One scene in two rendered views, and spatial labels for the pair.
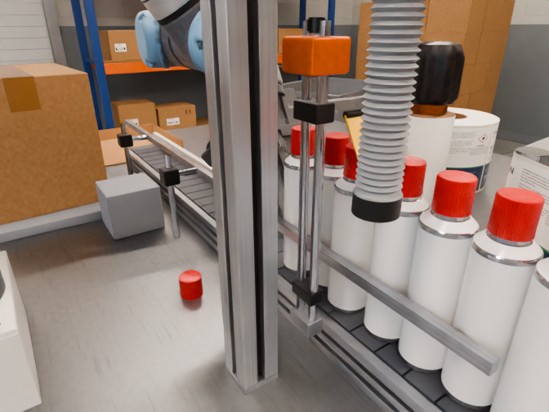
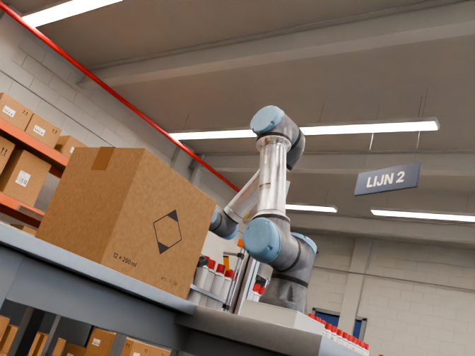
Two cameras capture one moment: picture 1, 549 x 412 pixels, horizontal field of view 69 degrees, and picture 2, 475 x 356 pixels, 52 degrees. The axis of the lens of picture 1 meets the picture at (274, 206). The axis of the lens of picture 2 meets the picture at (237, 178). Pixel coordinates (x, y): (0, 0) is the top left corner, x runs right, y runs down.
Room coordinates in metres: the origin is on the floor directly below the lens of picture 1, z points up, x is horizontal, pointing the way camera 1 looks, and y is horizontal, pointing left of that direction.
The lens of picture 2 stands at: (0.98, 1.75, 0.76)
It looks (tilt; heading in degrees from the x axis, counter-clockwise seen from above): 20 degrees up; 254
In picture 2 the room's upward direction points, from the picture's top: 17 degrees clockwise
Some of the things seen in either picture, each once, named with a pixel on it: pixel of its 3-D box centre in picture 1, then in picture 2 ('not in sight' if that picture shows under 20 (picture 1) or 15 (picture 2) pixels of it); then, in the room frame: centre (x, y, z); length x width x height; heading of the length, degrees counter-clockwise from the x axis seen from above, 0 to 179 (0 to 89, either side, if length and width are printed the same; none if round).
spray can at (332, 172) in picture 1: (332, 212); (204, 286); (0.47, -0.07, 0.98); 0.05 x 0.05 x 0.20
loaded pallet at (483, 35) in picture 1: (424, 79); not in sight; (4.16, -1.50, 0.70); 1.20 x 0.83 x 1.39; 40
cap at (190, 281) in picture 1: (190, 284); not in sight; (0.50, 0.13, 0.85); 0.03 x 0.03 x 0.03
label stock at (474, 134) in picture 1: (441, 148); not in sight; (0.86, -0.37, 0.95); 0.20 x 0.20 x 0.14
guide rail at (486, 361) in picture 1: (207, 175); (159, 271); (0.69, 0.12, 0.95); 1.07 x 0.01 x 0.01; 33
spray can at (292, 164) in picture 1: (302, 201); (198, 282); (0.50, -0.04, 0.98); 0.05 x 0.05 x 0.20
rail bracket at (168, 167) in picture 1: (182, 194); not in sight; (0.70, 0.17, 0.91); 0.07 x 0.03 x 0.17; 123
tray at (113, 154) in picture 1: (129, 142); not in sight; (1.30, 0.48, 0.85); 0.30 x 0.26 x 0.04; 33
